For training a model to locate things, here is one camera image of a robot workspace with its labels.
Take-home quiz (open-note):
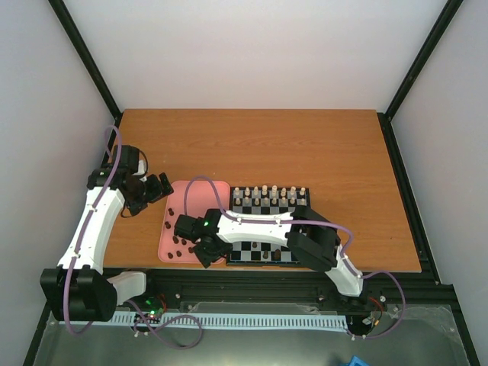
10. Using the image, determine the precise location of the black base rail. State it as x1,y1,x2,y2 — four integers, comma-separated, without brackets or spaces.
114,268,457,317

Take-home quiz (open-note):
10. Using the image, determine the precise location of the right black frame post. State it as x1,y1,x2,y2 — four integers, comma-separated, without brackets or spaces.
384,0,465,119

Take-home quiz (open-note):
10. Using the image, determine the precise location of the light blue cable duct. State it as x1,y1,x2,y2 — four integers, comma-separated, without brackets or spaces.
108,311,348,332

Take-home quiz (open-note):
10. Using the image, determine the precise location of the pink plastic tray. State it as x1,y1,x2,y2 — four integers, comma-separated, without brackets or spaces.
158,180,219,267

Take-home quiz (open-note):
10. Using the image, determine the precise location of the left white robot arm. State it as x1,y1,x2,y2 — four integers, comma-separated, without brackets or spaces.
40,145,174,322

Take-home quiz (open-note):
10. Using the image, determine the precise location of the black frame post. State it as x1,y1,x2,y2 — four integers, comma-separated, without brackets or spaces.
384,0,465,119
48,0,123,120

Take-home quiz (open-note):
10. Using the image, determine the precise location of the blue object at bottom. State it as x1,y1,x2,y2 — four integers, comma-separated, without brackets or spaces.
340,356,369,366

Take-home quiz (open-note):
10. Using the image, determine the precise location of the black white chess board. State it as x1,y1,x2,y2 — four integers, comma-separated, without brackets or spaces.
226,186,311,267

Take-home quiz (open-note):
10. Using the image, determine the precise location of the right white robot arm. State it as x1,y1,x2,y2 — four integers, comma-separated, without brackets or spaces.
175,206,363,297

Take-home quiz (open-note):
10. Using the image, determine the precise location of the left black frame post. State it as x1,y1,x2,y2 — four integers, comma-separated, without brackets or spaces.
48,0,123,120

